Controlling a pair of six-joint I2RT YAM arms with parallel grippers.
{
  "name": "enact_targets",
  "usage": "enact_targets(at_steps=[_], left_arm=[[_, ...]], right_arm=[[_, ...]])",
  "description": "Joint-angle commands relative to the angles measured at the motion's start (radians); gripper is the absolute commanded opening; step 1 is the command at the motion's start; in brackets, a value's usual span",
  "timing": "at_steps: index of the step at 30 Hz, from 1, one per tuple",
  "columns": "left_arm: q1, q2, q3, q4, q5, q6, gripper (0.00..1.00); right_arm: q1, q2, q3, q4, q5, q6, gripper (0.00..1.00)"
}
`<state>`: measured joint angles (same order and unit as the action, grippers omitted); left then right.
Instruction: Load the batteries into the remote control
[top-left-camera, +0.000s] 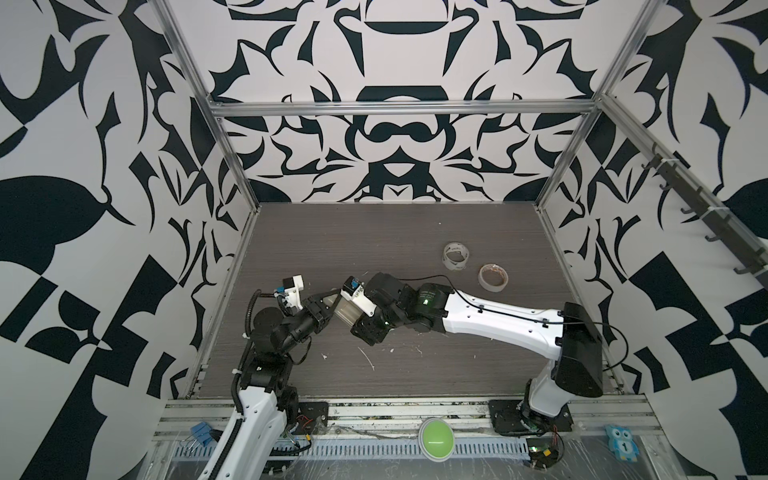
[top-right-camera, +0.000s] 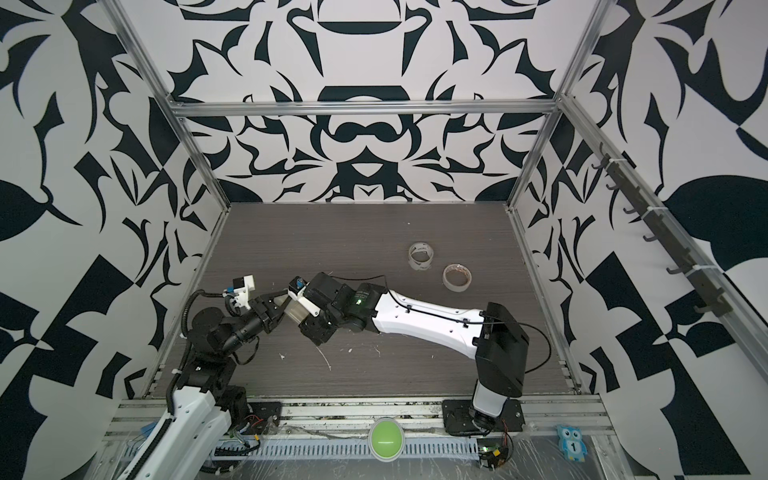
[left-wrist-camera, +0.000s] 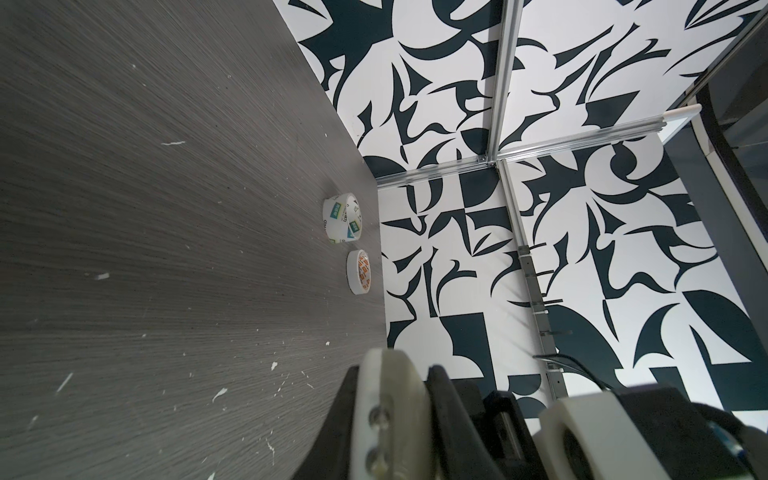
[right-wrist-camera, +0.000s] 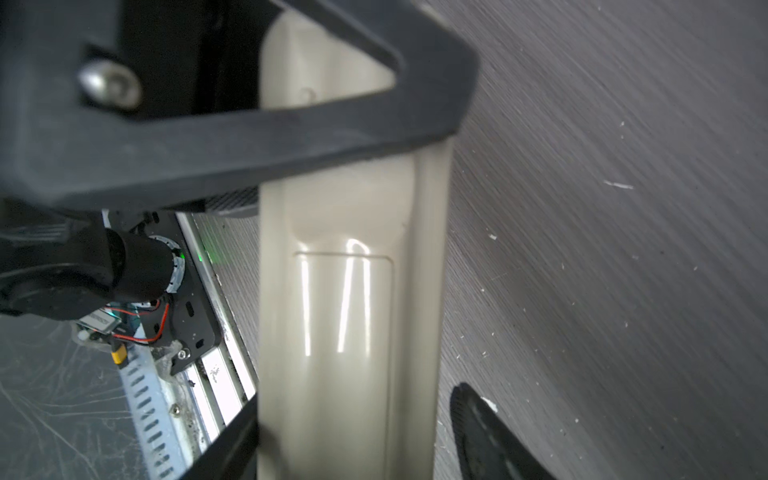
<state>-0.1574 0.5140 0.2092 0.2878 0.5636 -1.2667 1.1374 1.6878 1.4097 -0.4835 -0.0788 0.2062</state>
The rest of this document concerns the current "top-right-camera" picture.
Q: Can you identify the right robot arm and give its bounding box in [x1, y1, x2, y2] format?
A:
[287, 272, 542, 437]

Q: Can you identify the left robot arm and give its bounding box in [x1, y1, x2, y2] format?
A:
[119, 289, 288, 479]

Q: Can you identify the large clear printed tape roll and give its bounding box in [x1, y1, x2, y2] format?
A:
[407, 242, 434, 271]

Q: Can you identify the green round button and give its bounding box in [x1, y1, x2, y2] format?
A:
[367, 418, 405, 462]

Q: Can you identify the small white orange tape roll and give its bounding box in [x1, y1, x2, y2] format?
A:
[442, 263, 473, 293]

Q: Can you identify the blue owl figurine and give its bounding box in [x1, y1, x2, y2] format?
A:
[556, 425, 588, 463]

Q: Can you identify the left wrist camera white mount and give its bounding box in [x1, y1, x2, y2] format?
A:
[224, 275, 255, 316]

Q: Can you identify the white slotted cable duct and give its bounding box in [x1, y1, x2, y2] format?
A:
[209, 437, 480, 461]

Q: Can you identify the black wall hook rack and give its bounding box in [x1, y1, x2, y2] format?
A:
[593, 145, 733, 317]

